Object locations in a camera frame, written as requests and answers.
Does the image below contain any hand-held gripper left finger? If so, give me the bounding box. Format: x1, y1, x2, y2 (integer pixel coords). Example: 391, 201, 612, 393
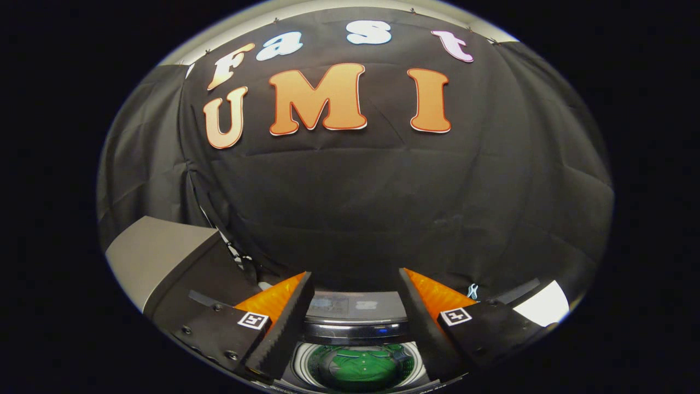
171, 271, 316, 384

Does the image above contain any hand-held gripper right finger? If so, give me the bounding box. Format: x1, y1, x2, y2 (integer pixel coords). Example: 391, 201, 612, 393
398, 267, 558, 384

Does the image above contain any grey washing machine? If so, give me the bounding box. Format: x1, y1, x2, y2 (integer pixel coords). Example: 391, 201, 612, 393
281, 322, 439, 394

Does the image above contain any green polo shirt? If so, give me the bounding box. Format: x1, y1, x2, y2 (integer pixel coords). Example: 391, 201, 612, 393
311, 347, 409, 391

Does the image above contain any black backdrop cloth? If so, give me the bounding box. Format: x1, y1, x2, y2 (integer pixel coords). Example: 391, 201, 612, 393
97, 7, 614, 307

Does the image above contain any white flat panel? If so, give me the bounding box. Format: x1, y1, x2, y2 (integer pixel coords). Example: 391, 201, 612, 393
513, 280, 570, 328

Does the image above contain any grey topped stand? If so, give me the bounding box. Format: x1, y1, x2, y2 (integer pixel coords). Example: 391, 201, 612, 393
105, 216, 264, 330

